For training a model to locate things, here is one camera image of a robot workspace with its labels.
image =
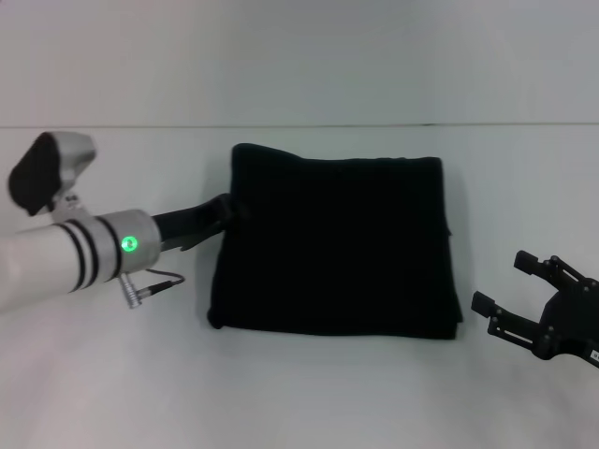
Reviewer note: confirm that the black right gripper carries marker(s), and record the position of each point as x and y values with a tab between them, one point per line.
573	327

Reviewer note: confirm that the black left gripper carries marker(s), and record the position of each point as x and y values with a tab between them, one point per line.
187	227

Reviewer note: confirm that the black T-shirt with FREE print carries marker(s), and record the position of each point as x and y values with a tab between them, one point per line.
337	243

